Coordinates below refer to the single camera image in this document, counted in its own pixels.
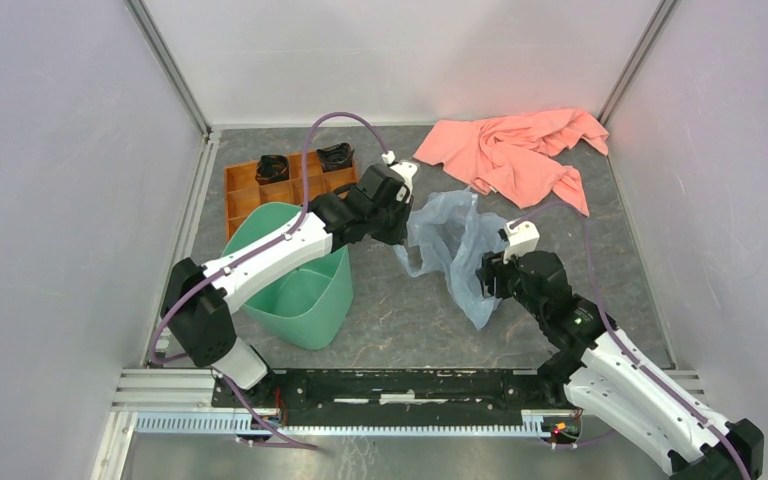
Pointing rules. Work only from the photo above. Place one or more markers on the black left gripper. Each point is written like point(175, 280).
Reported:
point(399, 235)

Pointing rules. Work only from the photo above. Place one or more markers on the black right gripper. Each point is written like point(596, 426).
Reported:
point(492, 265)

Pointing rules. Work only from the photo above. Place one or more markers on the translucent blue trash bag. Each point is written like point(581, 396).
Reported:
point(450, 236)

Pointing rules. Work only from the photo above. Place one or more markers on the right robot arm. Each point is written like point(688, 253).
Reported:
point(598, 369)

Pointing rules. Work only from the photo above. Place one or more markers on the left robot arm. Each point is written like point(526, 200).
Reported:
point(199, 300)

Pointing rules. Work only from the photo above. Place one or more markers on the green plastic trash bin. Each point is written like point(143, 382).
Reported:
point(307, 306)

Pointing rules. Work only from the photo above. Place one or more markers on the pink cloth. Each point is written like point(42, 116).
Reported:
point(514, 155)

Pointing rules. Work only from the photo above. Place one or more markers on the orange compartment tray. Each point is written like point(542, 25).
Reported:
point(243, 193)

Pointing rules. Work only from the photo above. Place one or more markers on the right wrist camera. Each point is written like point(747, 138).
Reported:
point(522, 237)

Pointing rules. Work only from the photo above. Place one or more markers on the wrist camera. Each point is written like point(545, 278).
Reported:
point(406, 171)
point(522, 237)

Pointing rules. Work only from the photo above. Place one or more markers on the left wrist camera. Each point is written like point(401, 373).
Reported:
point(406, 171)

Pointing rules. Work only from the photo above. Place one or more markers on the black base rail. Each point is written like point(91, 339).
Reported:
point(405, 397)

